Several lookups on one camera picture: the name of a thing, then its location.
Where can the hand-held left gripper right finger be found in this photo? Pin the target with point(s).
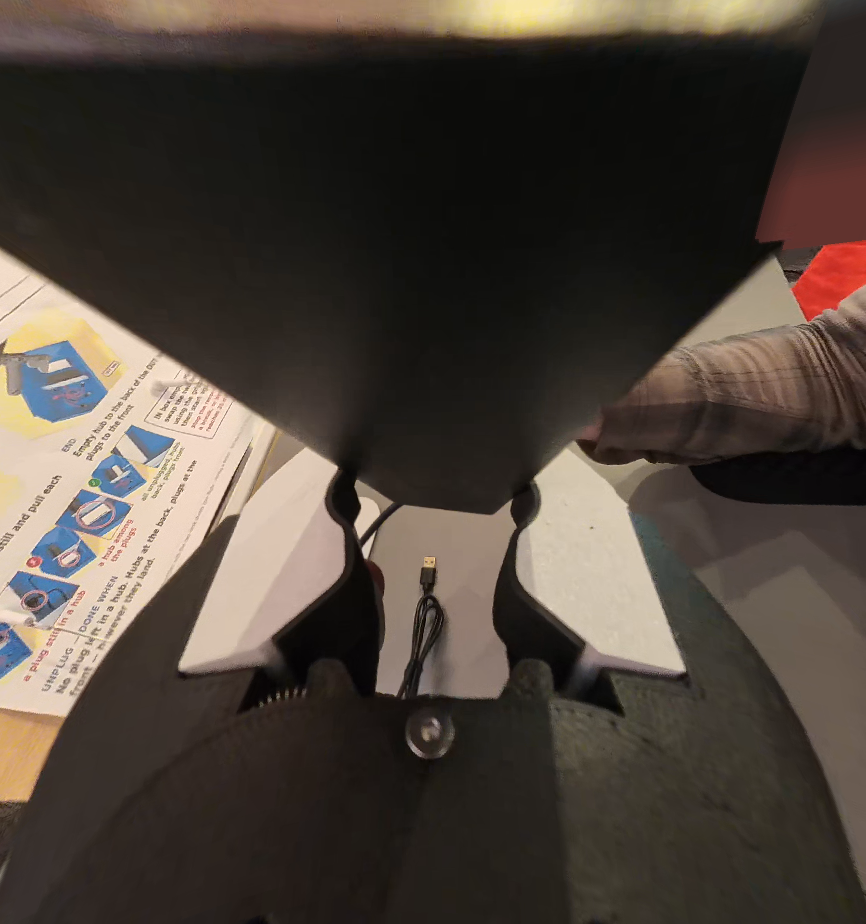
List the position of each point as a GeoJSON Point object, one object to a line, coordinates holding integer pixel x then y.
{"type": "Point", "coordinates": [592, 577]}

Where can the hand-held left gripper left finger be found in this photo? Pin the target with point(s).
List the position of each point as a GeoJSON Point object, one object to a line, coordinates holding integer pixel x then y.
{"type": "Point", "coordinates": [289, 577]}

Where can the black switched usb hub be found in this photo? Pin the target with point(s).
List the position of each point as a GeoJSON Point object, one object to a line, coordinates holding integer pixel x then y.
{"type": "Point", "coordinates": [404, 252]}

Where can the person's right forearm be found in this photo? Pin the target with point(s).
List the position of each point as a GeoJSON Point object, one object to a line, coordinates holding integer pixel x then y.
{"type": "Point", "coordinates": [765, 382]}

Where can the printed instruction sheet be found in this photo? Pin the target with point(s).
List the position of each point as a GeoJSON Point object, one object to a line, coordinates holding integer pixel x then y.
{"type": "Point", "coordinates": [79, 469]}

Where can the red cloth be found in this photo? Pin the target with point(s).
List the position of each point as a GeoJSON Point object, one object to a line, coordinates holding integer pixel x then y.
{"type": "Point", "coordinates": [851, 274]}

